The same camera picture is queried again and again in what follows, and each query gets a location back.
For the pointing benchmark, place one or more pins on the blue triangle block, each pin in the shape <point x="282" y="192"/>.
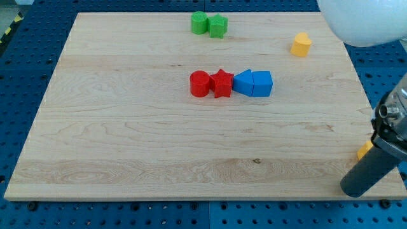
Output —
<point x="243" y="83"/>

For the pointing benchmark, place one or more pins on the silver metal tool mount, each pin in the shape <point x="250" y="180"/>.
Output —
<point x="389" y="121"/>

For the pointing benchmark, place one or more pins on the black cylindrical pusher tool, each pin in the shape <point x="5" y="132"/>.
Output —
<point x="372" y="167"/>

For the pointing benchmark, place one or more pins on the blue pentagon block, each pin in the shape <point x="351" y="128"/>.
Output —
<point x="263" y="83"/>

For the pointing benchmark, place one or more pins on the green star block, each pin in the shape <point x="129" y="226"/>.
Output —
<point x="217" y="26"/>

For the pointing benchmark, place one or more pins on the yellow hexagon block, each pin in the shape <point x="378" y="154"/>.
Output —
<point x="364" y="149"/>

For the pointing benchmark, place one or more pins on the green cylinder block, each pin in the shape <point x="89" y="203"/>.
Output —
<point x="199" y="22"/>

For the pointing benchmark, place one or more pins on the red cylinder block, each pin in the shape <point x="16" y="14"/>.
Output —
<point x="199" y="83"/>

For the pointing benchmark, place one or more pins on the yellow heart block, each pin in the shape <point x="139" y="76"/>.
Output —
<point x="301" y="45"/>

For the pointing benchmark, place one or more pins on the light wooden board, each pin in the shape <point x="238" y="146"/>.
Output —
<point x="118" y="121"/>

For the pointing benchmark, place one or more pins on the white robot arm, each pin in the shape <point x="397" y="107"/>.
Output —
<point x="364" y="23"/>

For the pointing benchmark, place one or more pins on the red star block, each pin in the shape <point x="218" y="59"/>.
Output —
<point x="221" y="83"/>

